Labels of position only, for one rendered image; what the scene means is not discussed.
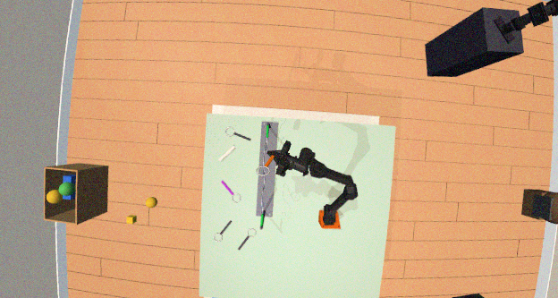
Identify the orange handle with grey loop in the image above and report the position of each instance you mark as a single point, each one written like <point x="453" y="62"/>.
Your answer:
<point x="266" y="166"/>

